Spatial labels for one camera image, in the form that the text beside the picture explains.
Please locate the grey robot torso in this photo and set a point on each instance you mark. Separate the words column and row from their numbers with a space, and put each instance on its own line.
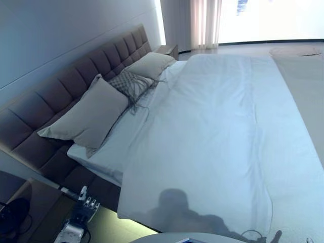
column 164, row 239

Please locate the wooden nightstand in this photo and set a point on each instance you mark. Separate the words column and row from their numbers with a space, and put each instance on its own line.
column 43, row 210
column 168, row 50

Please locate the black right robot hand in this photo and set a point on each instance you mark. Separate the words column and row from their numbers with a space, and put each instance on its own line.
column 309, row 240

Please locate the large beige pillow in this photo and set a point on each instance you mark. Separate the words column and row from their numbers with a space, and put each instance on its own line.
column 88, row 119

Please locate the beige curtain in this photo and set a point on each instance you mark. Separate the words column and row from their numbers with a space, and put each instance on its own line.
column 205, row 22

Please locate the beige oval rug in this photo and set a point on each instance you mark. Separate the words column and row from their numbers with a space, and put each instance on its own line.
column 291, row 51

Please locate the patterned fringed cushion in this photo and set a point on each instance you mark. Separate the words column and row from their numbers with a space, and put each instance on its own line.
column 124, row 82

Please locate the white bed sheet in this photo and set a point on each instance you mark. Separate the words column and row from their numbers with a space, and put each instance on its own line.
column 111, row 157

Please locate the white duvet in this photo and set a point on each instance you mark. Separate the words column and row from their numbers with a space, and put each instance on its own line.
column 215, row 139

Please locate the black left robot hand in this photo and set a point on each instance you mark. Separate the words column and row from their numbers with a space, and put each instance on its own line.
column 84, row 208

